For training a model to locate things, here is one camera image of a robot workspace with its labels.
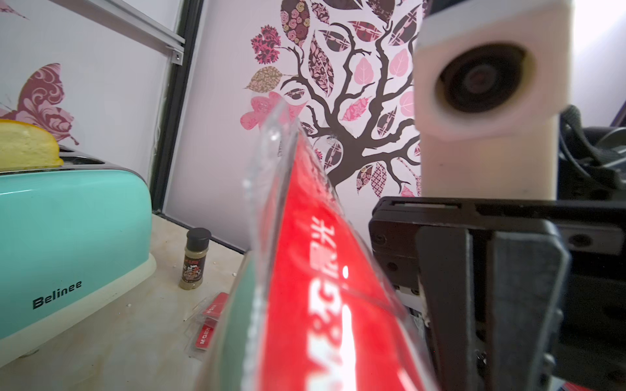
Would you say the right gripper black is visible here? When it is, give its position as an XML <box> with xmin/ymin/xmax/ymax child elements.
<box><xmin>368</xmin><ymin>197</ymin><xmax>625</xmax><ymax>390</ymax></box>

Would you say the red ruler set package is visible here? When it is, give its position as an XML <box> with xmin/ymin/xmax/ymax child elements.
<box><xmin>185</xmin><ymin>292</ymin><xmax>229</xmax><ymax>360</ymax></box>
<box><xmin>196</xmin><ymin>103</ymin><xmax>440</xmax><ymax>390</ymax></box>

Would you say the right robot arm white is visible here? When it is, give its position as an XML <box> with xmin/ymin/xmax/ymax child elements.
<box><xmin>369</xmin><ymin>107</ymin><xmax>625</xmax><ymax>390</ymax></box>

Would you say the spice jar black lid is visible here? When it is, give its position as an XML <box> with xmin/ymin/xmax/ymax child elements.
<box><xmin>179</xmin><ymin>228</ymin><xmax>212</xmax><ymax>290</ymax></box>

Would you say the mint green toaster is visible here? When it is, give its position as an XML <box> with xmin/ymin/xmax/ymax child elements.
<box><xmin>1</xmin><ymin>148</ymin><xmax>157</xmax><ymax>364</ymax></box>

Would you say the yellow toast slice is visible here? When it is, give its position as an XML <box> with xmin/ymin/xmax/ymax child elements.
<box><xmin>1</xmin><ymin>119</ymin><xmax>64</xmax><ymax>171</ymax></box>

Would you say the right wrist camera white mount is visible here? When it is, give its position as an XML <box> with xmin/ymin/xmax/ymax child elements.
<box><xmin>412</xmin><ymin>0</ymin><xmax>573</xmax><ymax>200</ymax></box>

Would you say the aluminium rail back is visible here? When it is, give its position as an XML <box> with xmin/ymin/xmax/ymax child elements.
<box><xmin>52</xmin><ymin>0</ymin><xmax>185</xmax><ymax>66</ymax></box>

